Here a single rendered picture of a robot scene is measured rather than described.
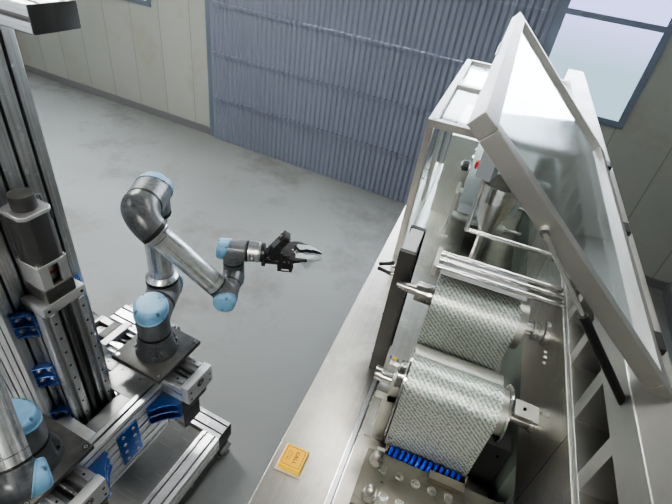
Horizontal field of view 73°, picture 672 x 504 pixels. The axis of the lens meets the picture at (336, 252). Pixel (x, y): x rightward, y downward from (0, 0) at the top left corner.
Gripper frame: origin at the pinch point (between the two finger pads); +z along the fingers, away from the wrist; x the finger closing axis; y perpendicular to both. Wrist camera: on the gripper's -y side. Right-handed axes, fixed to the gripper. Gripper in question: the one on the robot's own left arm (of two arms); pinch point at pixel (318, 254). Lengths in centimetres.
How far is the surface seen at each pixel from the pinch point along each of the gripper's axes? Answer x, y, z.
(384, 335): 23.6, 11.8, 24.9
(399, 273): 19.6, -15.2, 24.2
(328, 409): 44, 28, 8
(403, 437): 60, 7, 27
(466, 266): 24, -25, 41
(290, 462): 63, 23, -3
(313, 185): -253, 160, -2
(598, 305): 69, -65, 39
